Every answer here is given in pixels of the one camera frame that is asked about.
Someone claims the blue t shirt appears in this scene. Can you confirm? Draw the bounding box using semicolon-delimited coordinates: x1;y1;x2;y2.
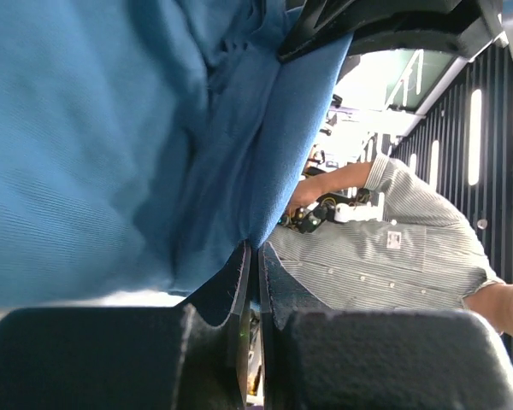
0;1;351;309

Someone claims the person in striped shirt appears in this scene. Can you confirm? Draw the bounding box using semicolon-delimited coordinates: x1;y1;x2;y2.
268;155;513;337

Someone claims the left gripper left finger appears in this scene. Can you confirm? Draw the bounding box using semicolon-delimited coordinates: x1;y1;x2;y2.
0;244;251;409

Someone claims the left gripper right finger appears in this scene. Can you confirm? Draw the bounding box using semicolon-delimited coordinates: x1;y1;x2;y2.
258;246;513;409

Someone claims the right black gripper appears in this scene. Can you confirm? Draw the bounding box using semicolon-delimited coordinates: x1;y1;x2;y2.
278;0;503;62

